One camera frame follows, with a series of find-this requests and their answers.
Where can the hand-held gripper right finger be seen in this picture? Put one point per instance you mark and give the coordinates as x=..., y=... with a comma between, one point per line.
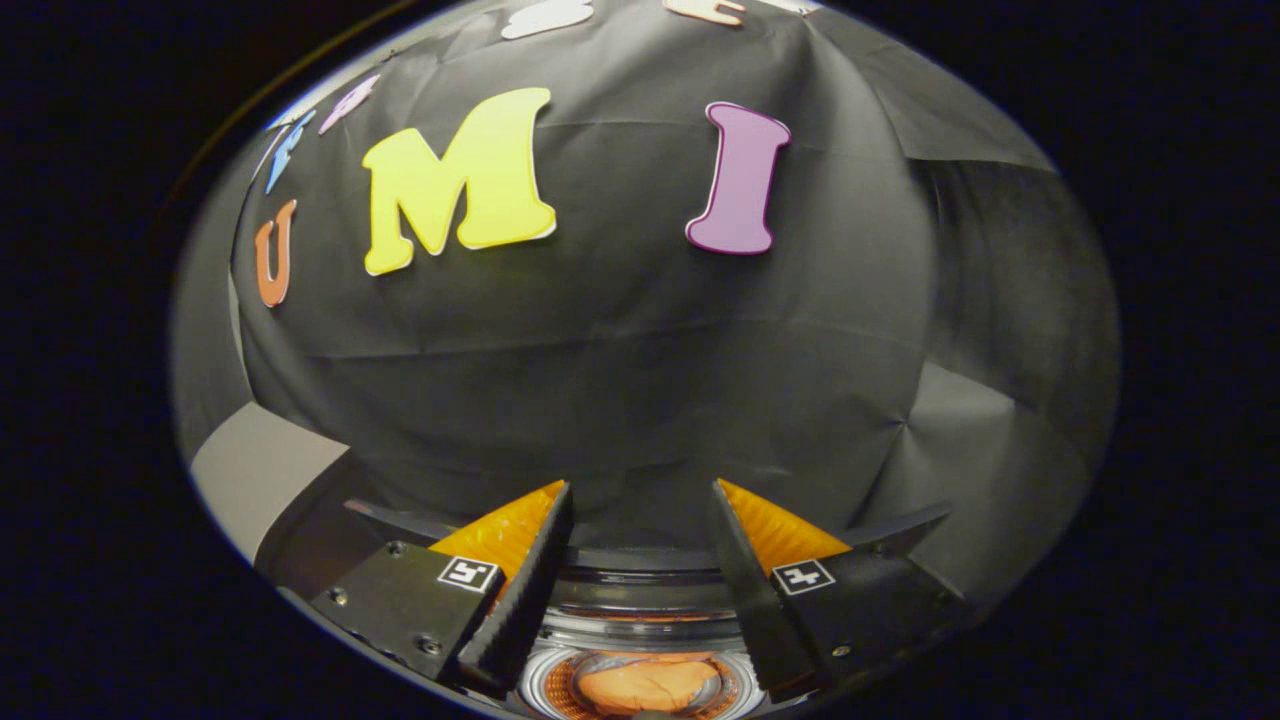
x=750, y=600

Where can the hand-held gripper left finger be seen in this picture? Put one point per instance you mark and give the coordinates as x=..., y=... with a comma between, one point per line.
x=525, y=600

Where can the dark washing machine lid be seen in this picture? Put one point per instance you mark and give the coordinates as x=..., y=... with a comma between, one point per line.
x=650, y=580

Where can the yellow-orange polo shirt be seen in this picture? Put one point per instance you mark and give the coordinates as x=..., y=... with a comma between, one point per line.
x=645, y=685

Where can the beige cabinet with dark top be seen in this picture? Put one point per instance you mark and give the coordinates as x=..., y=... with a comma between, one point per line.
x=260, y=470

